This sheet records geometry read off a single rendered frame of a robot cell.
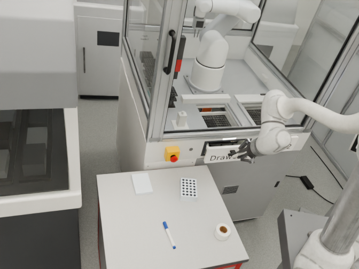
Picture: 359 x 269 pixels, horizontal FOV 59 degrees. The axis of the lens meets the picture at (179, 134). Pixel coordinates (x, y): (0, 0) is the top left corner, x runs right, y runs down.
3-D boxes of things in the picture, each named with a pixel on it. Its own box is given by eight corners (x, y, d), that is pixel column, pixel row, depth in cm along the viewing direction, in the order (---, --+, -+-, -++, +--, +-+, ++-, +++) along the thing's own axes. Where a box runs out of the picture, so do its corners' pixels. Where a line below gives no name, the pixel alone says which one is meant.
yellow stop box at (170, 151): (178, 161, 170) (180, 152, 165) (165, 163, 167) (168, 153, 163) (176, 155, 173) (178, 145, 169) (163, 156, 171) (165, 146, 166)
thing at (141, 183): (152, 193, 161) (153, 191, 160) (135, 195, 158) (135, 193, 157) (147, 174, 169) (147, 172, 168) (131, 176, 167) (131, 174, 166)
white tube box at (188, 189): (196, 202, 161) (197, 197, 159) (179, 200, 160) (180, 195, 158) (194, 183, 171) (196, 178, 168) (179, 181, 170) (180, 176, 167)
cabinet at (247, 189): (261, 222, 253) (303, 150, 202) (133, 242, 221) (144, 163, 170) (218, 141, 320) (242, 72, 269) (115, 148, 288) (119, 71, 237)
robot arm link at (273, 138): (274, 158, 144) (275, 131, 148) (296, 152, 129) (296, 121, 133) (252, 153, 141) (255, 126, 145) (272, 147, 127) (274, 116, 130)
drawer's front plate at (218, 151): (250, 159, 184) (256, 145, 177) (204, 163, 175) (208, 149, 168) (249, 157, 185) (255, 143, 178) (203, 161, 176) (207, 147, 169)
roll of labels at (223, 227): (231, 233, 151) (233, 228, 148) (224, 244, 146) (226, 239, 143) (218, 225, 153) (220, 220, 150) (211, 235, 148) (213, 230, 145)
